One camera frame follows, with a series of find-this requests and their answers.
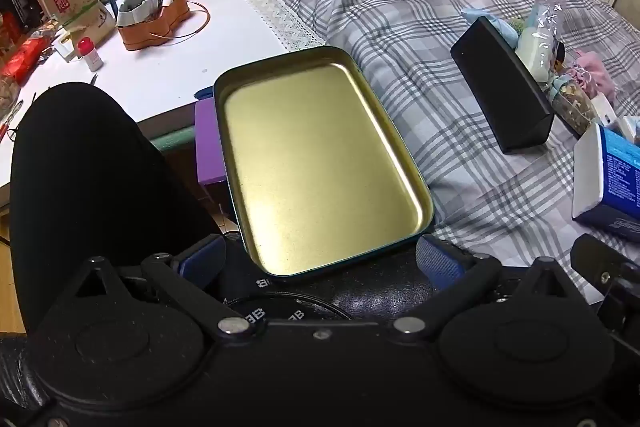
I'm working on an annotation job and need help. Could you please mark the white lace table runner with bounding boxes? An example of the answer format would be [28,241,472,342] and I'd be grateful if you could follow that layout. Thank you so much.
[240,0,328,52]

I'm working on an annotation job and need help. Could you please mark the white bottle with red cap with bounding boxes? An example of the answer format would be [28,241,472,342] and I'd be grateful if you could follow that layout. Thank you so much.
[76,37,105,72]

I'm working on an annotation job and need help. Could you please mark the black rectangular box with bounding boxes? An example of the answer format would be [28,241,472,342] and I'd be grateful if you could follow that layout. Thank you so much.
[450,16,556,154]

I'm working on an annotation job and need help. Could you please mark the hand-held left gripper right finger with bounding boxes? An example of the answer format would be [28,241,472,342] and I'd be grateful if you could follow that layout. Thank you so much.
[392,234,601,338]

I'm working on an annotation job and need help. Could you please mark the light blue cloth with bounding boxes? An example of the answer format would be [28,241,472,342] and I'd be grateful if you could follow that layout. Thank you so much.
[460,7,521,48]

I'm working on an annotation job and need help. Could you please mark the brown leather organizer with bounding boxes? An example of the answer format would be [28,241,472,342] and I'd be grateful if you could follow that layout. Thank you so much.
[116,0,191,52]

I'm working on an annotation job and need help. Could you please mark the gold metal tin tray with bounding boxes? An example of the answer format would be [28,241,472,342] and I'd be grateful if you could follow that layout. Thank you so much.
[212,46,435,283]

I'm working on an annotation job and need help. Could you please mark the grey plaid blanket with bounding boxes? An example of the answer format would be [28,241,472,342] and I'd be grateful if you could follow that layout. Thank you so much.
[262,0,640,303]

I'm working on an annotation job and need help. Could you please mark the red packet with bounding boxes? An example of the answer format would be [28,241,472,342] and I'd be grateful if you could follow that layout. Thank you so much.
[0,34,51,82]

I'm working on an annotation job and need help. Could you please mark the purple block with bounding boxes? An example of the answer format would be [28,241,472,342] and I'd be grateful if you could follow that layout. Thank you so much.
[194,99,228,185]

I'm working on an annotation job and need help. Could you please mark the thin brown hoop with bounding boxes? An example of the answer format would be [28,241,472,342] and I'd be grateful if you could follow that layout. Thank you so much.
[150,0,211,42]

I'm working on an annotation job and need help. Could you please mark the pink knitted item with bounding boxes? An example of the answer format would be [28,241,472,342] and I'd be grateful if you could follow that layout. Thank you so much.
[572,51,621,100]

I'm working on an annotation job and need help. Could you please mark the clear plastic bag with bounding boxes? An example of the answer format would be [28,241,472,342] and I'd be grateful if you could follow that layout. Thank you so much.
[515,0,566,82]

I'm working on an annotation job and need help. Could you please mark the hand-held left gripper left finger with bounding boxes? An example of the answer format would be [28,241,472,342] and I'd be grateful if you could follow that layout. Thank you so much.
[39,234,257,338]

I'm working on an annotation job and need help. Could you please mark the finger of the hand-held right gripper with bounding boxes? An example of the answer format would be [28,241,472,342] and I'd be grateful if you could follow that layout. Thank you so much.
[570,233,640,338]

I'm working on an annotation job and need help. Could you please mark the person's leg in black pants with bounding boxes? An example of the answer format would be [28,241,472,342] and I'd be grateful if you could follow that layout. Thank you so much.
[9,82,236,338]

